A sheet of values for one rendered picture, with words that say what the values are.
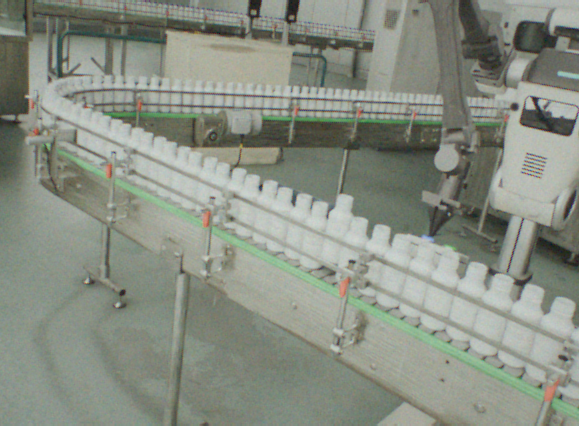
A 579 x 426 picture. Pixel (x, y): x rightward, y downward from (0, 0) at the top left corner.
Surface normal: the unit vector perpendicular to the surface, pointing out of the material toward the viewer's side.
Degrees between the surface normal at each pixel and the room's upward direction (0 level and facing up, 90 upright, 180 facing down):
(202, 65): 90
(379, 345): 90
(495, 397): 90
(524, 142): 90
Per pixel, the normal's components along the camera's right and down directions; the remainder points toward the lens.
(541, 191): -0.65, 0.17
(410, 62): 0.49, 0.36
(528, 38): -0.85, 0.06
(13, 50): 0.75, 0.33
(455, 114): -0.48, 0.41
